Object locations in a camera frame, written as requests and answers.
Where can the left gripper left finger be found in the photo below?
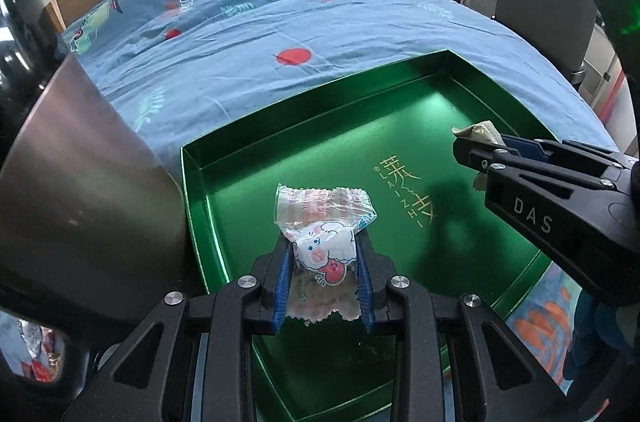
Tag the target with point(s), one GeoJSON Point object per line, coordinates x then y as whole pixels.
{"type": "Point", "coordinates": [194, 355]}

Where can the black brown electric kettle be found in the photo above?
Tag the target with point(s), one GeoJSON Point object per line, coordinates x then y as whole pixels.
{"type": "Point", "coordinates": [93, 228]}

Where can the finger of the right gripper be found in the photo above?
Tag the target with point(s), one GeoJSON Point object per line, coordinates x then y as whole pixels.
{"type": "Point", "coordinates": [588, 224]}
{"type": "Point", "coordinates": [571, 155]}

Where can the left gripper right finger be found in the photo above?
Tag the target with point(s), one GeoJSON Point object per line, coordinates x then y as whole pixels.
{"type": "Point", "coordinates": [451, 350]}

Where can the grey office chair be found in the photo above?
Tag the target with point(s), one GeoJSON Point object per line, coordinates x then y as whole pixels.
{"type": "Point", "coordinates": [560, 29]}

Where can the green shallow tray box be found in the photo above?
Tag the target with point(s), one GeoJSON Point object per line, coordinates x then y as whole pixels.
{"type": "Point", "coordinates": [371, 150]}

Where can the white cartoon candy packet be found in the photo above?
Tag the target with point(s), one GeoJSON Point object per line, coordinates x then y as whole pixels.
{"type": "Point", "coordinates": [322, 225]}

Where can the blue patterned bed duvet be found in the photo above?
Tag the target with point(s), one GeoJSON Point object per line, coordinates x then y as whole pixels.
{"type": "Point", "coordinates": [237, 97]}

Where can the small beige candy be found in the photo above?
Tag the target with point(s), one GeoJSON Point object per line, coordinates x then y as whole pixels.
{"type": "Point", "coordinates": [484, 132]}

